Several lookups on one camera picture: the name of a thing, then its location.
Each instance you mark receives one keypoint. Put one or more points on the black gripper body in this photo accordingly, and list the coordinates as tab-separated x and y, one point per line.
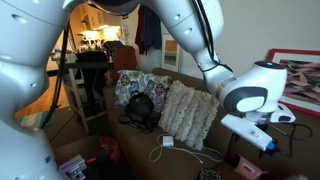
262	127

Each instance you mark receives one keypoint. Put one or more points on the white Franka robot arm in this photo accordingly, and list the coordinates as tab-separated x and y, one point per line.
26	50

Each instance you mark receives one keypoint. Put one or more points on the pink small box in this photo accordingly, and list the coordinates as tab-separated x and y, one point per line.
248	170

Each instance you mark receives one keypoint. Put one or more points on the red framed abstract picture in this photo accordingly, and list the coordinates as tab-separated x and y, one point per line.
303	83

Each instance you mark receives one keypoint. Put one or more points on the white fluffy toy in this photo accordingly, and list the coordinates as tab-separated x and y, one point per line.
296	177

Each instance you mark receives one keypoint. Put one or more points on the white fluffy pillow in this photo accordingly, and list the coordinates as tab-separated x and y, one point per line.
186	113

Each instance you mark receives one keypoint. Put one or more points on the brown sofa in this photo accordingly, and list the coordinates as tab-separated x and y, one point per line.
186	163

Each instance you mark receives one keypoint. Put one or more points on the white power adapter brick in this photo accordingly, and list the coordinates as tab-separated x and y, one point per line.
168	141

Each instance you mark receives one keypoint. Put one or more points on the black soft bag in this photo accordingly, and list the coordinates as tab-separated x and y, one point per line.
140	104

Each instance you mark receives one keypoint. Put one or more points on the floral patterned pillow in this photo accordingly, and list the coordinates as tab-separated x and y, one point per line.
133	83

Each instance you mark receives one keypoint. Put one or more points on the dark hanging coat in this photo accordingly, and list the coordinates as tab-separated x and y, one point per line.
150	30

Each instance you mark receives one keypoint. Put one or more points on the brown chair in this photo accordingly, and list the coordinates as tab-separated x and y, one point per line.
125	58

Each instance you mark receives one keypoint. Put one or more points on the black cloth on table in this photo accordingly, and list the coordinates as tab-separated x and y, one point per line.
91	60

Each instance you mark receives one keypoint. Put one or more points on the silver electronics box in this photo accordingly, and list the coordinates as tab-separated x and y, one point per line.
71	166

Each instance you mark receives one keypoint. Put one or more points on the teal woven rug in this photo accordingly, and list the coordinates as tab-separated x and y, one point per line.
33	120

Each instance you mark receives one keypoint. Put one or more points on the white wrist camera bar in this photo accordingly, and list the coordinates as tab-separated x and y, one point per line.
245	130

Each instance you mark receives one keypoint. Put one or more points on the light framed wall picture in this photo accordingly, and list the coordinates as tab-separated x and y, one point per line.
170	53

